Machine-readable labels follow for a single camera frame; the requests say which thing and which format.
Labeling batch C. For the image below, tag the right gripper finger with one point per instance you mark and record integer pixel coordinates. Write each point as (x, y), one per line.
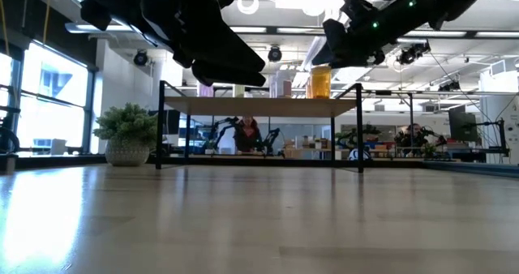
(336, 51)
(361, 60)

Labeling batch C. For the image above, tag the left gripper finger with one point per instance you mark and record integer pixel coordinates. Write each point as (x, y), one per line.
(231, 77)
(223, 47)

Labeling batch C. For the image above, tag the short wide orange pill bottle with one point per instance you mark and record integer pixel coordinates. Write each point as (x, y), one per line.
(321, 82)

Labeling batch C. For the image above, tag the black spotlight cluster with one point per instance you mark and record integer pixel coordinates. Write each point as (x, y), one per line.
(409, 55)

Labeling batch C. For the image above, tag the black ceiling spotlight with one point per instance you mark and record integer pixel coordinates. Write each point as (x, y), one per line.
(274, 54)
(450, 86)
(140, 58)

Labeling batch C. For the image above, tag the person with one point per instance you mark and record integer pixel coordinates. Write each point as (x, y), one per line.
(247, 134)
(414, 134)

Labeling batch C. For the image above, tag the small background plant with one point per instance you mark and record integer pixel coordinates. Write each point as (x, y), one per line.
(430, 149)
(210, 146)

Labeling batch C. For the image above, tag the blue white round object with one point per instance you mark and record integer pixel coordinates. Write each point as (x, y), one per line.
(367, 156)

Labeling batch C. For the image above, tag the green potted plant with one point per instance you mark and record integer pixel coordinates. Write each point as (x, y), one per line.
(125, 124)

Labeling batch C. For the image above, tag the long ceiling light bar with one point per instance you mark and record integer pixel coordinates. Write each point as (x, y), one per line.
(494, 34)

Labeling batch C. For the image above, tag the black monitor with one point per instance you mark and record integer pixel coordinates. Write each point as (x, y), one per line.
(462, 128)

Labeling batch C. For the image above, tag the large window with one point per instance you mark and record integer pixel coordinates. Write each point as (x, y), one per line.
(57, 83)

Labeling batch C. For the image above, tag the wooden shelf black metal frame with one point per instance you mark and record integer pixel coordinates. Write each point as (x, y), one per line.
(259, 105)

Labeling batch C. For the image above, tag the black metal table frame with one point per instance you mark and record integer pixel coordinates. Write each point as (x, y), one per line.
(85, 159)

